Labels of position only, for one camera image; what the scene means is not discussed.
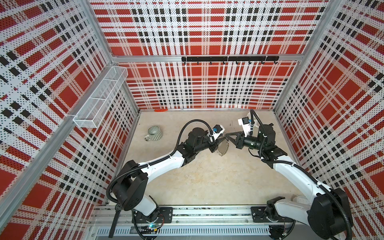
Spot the key organizer with red handle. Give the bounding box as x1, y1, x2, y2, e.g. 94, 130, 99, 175
216, 137, 229, 157

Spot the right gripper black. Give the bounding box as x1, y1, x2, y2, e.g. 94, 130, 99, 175
225, 132, 264, 152

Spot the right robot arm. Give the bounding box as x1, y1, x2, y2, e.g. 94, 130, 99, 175
225, 110, 354, 240

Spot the grey striped ceramic mug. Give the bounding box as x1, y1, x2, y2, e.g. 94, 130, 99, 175
145, 126, 163, 142

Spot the black wall hook rail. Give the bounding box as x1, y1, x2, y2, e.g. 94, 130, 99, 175
181, 56, 280, 63

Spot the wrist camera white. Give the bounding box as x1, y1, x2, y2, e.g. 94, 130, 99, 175
238, 117, 253, 137
211, 125, 225, 142

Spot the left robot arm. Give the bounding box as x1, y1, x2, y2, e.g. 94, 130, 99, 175
106, 119, 225, 238

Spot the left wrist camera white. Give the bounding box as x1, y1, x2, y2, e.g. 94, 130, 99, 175
211, 125, 225, 142

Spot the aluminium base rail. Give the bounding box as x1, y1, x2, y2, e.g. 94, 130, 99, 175
85, 205, 318, 240

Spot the white wire mesh basket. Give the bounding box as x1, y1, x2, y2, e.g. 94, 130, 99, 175
74, 66, 128, 129

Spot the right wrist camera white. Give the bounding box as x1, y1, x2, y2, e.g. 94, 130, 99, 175
238, 117, 253, 137

